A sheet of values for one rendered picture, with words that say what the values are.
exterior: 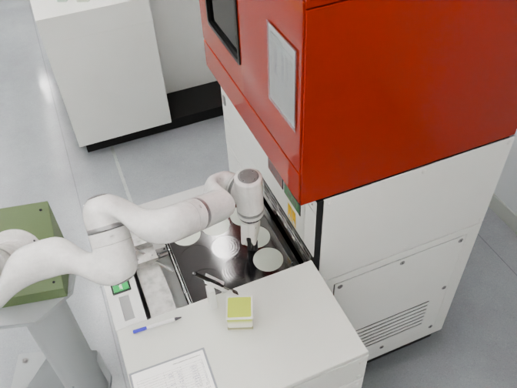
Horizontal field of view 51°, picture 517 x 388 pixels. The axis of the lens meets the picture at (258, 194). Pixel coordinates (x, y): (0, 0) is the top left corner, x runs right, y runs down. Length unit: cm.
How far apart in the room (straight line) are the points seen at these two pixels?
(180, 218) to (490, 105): 93
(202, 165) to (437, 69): 227
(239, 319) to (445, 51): 88
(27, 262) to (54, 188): 218
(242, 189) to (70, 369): 114
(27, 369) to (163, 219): 166
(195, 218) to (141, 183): 212
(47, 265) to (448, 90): 111
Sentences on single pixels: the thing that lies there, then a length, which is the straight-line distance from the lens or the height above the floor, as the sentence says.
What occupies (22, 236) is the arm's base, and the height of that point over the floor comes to 101.
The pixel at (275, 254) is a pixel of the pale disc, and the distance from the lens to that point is 180.
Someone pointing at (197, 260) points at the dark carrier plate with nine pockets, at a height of 90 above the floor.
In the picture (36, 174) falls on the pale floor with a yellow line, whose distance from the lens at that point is 375.
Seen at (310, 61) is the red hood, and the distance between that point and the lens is 122.
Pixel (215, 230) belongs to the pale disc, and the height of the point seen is 90.
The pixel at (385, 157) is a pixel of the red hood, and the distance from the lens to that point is 154.
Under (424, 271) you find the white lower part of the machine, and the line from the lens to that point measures 215.
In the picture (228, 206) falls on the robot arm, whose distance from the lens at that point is 146.
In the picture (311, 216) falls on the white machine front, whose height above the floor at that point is 114.
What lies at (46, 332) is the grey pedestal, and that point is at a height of 63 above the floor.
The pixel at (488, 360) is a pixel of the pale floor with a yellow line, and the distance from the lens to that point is 278.
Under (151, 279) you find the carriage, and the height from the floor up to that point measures 88.
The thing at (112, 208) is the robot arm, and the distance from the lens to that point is 134.
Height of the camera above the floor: 231
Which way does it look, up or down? 45 degrees down
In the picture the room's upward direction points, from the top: 3 degrees counter-clockwise
